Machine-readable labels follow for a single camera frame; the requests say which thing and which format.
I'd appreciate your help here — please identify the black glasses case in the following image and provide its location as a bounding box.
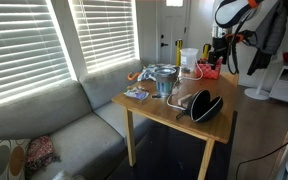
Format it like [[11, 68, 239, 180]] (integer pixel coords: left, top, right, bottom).
[[175, 89, 224, 123]]

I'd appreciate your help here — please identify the black floor cable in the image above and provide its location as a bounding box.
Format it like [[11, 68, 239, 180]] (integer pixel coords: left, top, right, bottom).
[[235, 125, 288, 180]]

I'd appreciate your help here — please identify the white door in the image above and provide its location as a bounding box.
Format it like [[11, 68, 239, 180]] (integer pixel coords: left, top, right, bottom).
[[156, 0, 191, 64]]

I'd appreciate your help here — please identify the white plastic container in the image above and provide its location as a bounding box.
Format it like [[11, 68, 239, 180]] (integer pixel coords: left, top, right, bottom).
[[180, 47, 200, 73]]

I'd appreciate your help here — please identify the light wooden furniture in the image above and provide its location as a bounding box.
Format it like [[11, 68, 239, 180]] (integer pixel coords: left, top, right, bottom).
[[268, 129, 288, 180]]

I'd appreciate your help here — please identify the wooden table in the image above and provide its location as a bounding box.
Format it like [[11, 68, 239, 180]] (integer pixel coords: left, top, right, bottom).
[[111, 64, 240, 180]]

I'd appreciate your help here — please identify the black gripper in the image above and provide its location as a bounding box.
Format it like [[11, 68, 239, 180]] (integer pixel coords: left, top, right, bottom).
[[207, 35, 234, 66]]

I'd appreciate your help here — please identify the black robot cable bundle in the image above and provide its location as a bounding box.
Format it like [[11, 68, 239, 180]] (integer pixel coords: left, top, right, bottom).
[[225, 29, 259, 75]]

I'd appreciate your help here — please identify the narrow white window blind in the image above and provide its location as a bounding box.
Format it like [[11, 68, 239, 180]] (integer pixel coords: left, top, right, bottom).
[[68, 0, 140, 74]]

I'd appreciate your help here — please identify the grey sofa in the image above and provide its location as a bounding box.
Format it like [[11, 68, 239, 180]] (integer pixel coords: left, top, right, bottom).
[[0, 59, 158, 180]]

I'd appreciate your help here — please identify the dark grey jacket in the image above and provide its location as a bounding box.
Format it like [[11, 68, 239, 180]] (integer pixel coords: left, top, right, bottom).
[[245, 0, 288, 76]]

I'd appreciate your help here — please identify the white coat stand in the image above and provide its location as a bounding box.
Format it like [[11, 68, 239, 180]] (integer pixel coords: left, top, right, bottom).
[[243, 64, 272, 101]]

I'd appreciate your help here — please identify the purple white sticker pack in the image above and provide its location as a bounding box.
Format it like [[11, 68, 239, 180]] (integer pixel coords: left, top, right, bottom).
[[123, 88, 150, 102]]

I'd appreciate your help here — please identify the oval patterned cushion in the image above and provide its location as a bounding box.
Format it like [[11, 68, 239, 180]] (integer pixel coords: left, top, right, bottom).
[[0, 138, 32, 180]]

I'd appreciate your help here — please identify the red woven basket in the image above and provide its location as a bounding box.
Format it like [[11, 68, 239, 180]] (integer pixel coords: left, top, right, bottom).
[[194, 57, 224, 80]]

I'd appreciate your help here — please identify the orange curved handle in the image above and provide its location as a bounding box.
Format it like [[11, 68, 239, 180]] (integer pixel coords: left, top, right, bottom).
[[127, 71, 142, 82]]

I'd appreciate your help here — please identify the white cable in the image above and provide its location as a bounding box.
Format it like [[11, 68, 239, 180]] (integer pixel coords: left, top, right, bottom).
[[166, 62, 205, 111]]

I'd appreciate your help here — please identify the dark rug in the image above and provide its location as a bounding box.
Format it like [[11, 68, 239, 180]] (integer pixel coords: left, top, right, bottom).
[[105, 111, 238, 180]]

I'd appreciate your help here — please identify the yellow post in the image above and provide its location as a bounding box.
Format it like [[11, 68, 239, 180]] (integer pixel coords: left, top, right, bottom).
[[175, 38, 184, 67], [201, 43, 212, 63]]

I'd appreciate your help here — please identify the red paisley cloth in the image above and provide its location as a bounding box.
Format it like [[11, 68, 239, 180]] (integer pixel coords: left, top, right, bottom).
[[24, 134, 62, 178]]

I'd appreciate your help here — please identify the wide white window blind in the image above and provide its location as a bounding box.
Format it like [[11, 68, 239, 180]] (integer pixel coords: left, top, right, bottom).
[[0, 0, 72, 109]]

